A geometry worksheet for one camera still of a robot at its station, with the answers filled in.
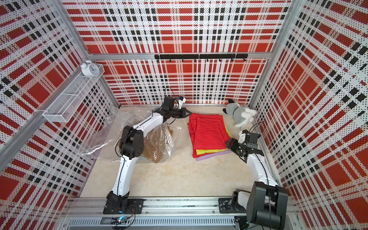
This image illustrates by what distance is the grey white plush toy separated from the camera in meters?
1.03

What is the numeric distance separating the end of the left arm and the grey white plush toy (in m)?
0.38

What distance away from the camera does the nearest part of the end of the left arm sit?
32.0 inches
